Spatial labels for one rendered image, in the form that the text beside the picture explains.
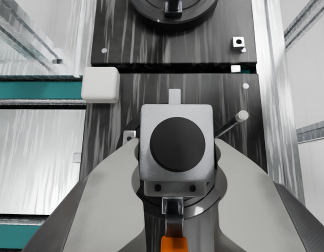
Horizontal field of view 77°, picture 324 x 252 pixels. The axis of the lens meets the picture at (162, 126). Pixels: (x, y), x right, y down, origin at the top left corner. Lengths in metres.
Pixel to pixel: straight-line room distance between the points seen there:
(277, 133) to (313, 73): 0.21
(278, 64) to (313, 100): 0.15
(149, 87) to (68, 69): 0.13
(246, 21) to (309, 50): 0.20
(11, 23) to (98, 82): 0.11
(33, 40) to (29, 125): 0.14
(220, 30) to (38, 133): 0.33
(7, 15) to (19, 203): 0.26
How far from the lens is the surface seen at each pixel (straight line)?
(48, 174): 0.37
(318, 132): 0.33
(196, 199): 0.25
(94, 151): 0.28
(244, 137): 0.28
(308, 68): 0.50
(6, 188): 0.40
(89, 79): 0.29
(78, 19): 0.39
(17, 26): 0.30
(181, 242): 0.17
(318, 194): 0.46
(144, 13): 0.33
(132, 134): 0.23
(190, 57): 0.31
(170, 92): 0.17
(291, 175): 0.32
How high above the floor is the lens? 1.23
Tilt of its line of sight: 77 degrees down
